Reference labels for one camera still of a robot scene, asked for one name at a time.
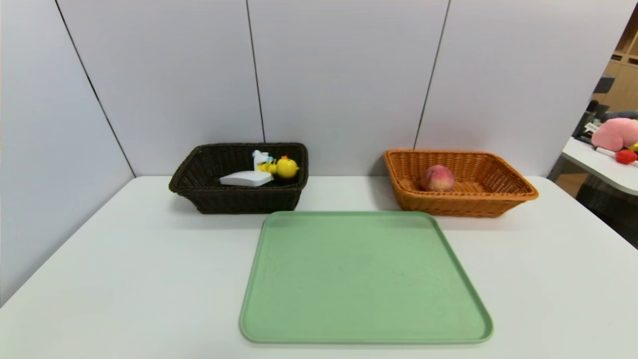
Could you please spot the yellow duck toy car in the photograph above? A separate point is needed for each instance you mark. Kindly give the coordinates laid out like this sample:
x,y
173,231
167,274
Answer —
x,y
286,167

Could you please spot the white rounded power bank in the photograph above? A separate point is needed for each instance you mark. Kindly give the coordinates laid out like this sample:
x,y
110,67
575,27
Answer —
x,y
246,178

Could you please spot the red yellow peach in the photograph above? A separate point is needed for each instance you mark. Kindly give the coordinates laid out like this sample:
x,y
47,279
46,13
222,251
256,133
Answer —
x,y
437,178

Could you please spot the dark brown wicker basket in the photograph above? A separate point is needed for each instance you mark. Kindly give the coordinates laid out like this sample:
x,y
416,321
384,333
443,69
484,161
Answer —
x,y
239,199

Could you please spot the orange wicker basket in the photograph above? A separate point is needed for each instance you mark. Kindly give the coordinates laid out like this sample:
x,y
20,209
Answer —
x,y
473,204

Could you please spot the light green plastic tray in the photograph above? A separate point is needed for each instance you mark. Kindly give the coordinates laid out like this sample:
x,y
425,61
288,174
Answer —
x,y
364,279

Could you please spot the white side table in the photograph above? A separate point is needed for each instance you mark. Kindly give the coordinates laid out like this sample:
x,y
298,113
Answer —
x,y
598,169

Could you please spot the pink plush toy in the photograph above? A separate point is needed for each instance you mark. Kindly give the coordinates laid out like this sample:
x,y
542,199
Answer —
x,y
615,133

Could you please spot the small red toy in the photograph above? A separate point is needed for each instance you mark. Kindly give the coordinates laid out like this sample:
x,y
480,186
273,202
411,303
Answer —
x,y
626,156

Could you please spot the wooden shelf unit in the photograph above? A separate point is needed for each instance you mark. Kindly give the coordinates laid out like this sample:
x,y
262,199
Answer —
x,y
623,85

